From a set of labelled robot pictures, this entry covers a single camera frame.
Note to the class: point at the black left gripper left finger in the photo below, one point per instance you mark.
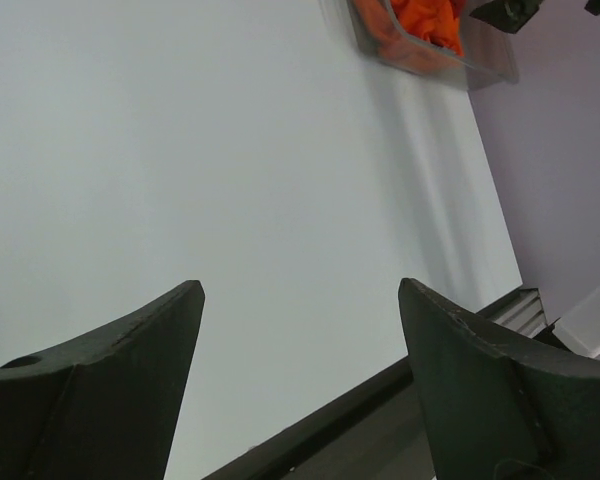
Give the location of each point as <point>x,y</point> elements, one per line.
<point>105,404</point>

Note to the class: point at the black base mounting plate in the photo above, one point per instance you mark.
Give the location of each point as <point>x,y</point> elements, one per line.
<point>374,431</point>

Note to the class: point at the clear plastic bin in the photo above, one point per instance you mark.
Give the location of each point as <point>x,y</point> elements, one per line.
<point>488,55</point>

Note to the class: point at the aluminium frame rail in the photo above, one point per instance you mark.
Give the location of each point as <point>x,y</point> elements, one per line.
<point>524,315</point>

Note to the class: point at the orange t-shirt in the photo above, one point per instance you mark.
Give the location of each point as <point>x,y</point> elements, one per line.
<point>430,22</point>

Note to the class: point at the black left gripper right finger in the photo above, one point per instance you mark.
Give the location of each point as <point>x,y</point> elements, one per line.
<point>496,404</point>

